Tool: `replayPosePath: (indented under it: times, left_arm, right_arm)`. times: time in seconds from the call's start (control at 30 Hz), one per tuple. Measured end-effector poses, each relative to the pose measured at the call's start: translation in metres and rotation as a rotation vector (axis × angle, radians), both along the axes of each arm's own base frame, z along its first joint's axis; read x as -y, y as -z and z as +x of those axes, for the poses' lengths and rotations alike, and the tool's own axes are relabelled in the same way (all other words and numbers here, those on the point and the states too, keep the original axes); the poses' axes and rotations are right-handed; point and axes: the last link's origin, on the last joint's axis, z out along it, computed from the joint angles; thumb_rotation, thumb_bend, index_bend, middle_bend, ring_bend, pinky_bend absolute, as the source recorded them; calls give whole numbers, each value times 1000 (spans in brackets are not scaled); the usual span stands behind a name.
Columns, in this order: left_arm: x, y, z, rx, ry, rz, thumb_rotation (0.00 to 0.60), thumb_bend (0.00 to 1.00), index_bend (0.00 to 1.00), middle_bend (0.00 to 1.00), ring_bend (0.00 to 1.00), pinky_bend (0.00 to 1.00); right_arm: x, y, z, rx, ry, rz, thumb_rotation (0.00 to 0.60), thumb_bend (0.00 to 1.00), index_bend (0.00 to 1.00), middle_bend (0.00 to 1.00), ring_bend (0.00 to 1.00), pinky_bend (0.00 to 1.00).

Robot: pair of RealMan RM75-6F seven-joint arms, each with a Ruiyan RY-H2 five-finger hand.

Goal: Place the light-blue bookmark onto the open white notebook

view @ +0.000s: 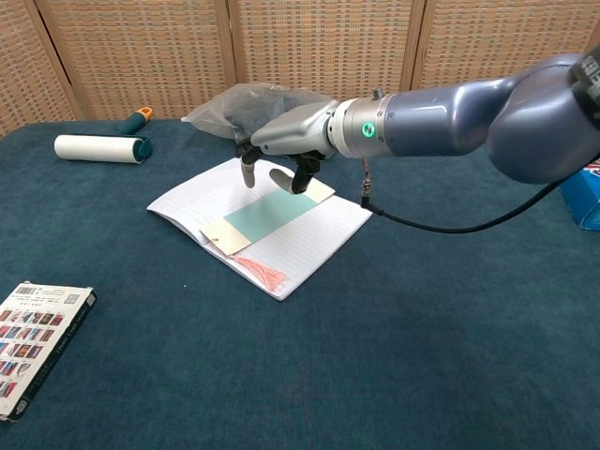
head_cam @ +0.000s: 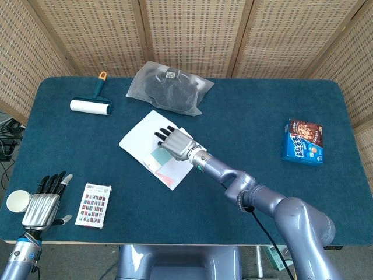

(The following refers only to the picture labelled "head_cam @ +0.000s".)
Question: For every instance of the green white small box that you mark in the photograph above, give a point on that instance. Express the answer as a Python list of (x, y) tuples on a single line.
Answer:
[(277, 258)]

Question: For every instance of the white paper cup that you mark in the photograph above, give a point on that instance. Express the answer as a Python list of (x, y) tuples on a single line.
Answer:
[(17, 201)]

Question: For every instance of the white table leg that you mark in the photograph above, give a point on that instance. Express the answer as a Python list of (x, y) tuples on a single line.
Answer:
[(258, 259)]

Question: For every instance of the teal cream bookmark pink tassel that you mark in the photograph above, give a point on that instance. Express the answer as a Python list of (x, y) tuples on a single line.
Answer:
[(161, 156)]

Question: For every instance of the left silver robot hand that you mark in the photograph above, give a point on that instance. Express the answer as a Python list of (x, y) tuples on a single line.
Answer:
[(39, 210)]

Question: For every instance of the blue cookie box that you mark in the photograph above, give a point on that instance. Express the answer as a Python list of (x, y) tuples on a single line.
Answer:
[(303, 146)]

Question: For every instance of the woven wooden folding screen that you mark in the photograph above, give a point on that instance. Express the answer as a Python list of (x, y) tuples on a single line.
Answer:
[(189, 35)]

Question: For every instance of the white teal lint roller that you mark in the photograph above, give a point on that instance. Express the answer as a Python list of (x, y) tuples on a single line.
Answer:
[(87, 106)]

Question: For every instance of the clear bag with dark contents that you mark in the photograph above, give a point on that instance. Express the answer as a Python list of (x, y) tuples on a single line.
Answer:
[(172, 90)]

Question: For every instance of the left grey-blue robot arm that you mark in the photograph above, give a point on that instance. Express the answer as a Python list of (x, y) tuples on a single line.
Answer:
[(17, 259)]

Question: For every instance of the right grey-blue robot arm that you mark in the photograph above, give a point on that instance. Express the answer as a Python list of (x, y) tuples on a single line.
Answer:
[(291, 216)]

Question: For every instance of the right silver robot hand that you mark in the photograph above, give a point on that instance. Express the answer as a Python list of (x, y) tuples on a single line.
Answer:
[(177, 144)]

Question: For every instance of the grey-blue robot torso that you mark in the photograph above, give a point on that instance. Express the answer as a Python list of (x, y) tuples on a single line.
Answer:
[(175, 262)]

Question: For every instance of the open lined notebook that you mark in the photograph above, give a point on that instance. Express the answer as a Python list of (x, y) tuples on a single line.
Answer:
[(140, 134)]

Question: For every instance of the teal table mat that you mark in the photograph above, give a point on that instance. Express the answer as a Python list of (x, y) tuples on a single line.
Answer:
[(175, 216)]

